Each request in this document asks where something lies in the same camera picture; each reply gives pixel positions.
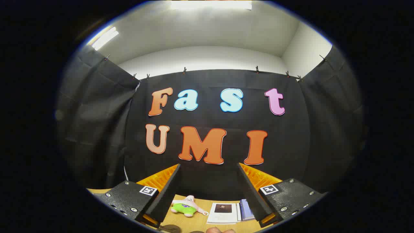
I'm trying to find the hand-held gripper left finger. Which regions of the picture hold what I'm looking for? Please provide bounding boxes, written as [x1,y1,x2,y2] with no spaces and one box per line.
[97,163,181,227]

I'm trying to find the long ceiling light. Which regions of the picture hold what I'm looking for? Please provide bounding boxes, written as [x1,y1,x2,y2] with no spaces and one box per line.
[170,0,253,11]

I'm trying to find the row of small black clips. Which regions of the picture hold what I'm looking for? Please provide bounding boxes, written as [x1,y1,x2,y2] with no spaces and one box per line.
[103,54,327,81]

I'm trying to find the pink and green plush toy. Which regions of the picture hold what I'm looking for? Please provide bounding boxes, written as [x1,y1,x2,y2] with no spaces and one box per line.
[171,195,209,217]

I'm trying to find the brown fuzzy shoe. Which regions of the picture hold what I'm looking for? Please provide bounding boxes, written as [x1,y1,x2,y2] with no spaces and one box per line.
[158,224,181,233]

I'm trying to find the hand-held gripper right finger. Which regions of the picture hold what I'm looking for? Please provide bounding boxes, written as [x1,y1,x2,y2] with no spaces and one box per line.
[237,162,328,228]

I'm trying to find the blue book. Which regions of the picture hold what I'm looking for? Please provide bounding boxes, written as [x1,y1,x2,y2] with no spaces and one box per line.
[240,199,256,221]

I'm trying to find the ceiling light panel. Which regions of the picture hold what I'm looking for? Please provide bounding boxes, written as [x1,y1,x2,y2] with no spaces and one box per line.
[92,27,119,50]

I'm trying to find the white book with portrait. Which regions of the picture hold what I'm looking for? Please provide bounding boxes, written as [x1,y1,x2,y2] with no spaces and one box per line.
[206,202,240,225]

